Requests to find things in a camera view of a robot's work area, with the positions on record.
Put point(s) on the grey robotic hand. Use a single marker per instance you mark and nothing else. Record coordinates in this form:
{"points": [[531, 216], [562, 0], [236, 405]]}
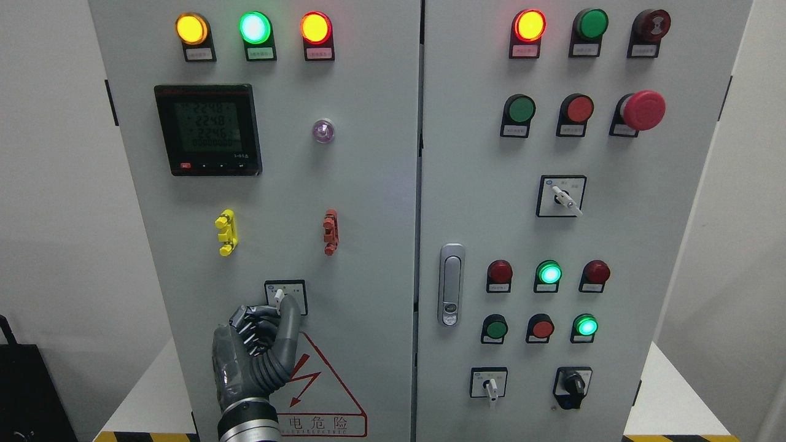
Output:
{"points": [[254, 354]]}

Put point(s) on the white selector switch door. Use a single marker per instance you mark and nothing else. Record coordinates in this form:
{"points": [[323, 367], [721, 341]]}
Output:
{"points": [[295, 288]]}

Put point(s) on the silver black robot forearm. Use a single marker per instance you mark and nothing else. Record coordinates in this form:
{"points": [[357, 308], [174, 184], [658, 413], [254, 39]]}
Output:
{"points": [[252, 419]]}

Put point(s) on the lit green indicator light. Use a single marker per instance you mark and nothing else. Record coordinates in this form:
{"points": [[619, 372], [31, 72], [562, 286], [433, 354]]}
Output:
{"points": [[256, 31]]}

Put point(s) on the unlit green indicator light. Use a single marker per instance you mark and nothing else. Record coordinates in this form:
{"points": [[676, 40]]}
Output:
{"points": [[588, 29]]}

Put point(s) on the red electric hazard warning sticker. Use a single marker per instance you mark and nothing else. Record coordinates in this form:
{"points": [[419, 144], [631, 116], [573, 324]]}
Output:
{"points": [[315, 402]]}

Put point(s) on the yellow terminal connector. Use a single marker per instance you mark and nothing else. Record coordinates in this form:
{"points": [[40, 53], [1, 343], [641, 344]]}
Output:
{"points": [[227, 233]]}

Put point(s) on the red terminal connector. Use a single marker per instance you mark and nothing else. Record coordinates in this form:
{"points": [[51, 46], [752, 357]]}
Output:
{"points": [[331, 232]]}

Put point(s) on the black digital power meter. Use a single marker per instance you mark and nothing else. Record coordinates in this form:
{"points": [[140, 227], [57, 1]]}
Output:
{"points": [[209, 130]]}

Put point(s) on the small clear purple lamp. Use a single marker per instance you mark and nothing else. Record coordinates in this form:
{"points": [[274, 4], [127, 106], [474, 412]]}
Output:
{"points": [[323, 131]]}

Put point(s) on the dark red indicator light left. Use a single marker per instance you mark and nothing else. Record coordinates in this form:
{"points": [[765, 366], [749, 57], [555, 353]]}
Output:
{"points": [[500, 277]]}

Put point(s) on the dark red indicator light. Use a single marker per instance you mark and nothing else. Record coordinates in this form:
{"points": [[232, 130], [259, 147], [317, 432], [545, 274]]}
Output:
{"points": [[500, 277], [594, 277]]}

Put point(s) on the grey electrical control cabinet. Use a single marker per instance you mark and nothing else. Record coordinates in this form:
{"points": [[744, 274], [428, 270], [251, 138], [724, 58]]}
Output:
{"points": [[416, 93]]}

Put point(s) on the red push button lower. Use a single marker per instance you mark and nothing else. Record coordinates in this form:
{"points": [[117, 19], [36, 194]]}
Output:
{"points": [[539, 329]]}

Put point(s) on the red push button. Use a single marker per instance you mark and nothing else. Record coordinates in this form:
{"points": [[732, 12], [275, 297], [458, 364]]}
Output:
{"points": [[539, 329], [574, 113]]}

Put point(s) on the lit green indicator middle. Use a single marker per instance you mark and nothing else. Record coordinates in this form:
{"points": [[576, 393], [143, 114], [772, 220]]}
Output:
{"points": [[547, 276]]}

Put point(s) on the yellow indicator light top left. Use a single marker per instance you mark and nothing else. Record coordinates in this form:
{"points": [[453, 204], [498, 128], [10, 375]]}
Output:
{"points": [[194, 32]]}

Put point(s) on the lit green push button lower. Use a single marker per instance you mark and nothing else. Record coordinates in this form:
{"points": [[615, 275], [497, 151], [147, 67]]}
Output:
{"points": [[584, 329]]}

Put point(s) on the orange indicator light left door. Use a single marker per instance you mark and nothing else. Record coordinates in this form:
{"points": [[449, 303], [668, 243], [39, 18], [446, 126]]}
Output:
{"points": [[316, 31]]}

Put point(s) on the orange indicator light door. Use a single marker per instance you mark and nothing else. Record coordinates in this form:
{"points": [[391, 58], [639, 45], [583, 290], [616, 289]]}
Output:
{"points": [[316, 31], [526, 34]]}

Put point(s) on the dark red indicator light right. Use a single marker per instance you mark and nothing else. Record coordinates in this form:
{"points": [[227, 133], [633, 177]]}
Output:
{"points": [[594, 277]]}

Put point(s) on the green push button upper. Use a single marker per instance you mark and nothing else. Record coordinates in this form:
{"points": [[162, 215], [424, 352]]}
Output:
{"points": [[517, 114]]}

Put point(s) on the red push button upper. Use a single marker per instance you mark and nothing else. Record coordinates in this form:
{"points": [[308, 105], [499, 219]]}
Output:
{"points": [[574, 113]]}

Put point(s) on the orange indicator light right door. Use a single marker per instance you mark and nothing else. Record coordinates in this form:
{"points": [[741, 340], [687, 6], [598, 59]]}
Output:
{"points": [[526, 34]]}

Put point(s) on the red emergency stop button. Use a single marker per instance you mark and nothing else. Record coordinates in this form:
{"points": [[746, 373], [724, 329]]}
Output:
{"points": [[637, 112]]}

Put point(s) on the dark red buzzer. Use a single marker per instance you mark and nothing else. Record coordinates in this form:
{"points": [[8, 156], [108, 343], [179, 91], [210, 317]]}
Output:
{"points": [[647, 31]]}

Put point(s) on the silver door lock handle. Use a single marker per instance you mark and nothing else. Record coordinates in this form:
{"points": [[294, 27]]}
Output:
{"points": [[451, 275]]}

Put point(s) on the black case with handle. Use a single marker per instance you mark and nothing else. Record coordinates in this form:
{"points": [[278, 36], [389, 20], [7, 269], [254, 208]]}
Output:
{"points": [[31, 409]]}

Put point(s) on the white selector switch bottom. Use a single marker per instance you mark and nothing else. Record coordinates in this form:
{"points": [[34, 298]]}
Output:
{"points": [[488, 383]]}

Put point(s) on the white selector switch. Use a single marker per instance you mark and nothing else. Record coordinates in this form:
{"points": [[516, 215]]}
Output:
{"points": [[488, 383], [560, 195]]}

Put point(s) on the black rotary knob switch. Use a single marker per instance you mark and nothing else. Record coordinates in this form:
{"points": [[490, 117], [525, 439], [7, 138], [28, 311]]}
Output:
{"points": [[571, 386]]}

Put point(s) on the white selector switch right upper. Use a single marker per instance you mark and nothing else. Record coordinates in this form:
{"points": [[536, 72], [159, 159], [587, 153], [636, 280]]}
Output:
{"points": [[560, 195]]}

